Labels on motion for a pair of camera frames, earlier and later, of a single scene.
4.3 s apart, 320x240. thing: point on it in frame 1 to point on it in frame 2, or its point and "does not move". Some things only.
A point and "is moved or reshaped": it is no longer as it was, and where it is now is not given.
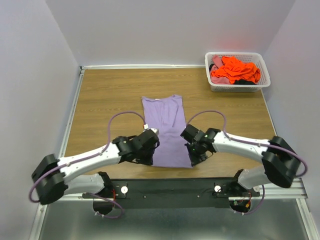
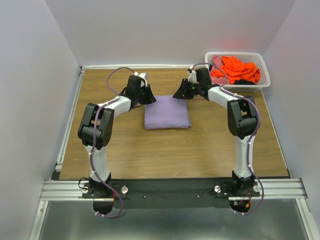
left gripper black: x=148 y=161 to x=150 y=97
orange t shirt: x=234 y=69 does not move
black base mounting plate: x=172 y=193 does not move
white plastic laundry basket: x=254 y=57 does not move
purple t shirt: x=166 y=114 is moved or reshaped
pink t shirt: x=218 y=61 does not move
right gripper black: x=194 y=159 to x=182 y=92
